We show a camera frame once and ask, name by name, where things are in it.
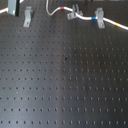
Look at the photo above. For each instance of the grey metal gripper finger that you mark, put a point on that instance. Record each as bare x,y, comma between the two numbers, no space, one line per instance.
13,7

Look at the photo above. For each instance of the middle grey cable clip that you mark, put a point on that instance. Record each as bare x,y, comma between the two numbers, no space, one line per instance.
72,15

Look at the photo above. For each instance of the grey cable clip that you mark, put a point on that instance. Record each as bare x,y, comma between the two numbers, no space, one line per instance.
28,16
100,15
72,15

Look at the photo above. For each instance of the right grey cable clip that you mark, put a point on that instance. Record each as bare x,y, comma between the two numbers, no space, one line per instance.
100,15

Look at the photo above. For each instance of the left grey cable clip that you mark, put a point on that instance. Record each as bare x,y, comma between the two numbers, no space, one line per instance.
28,16

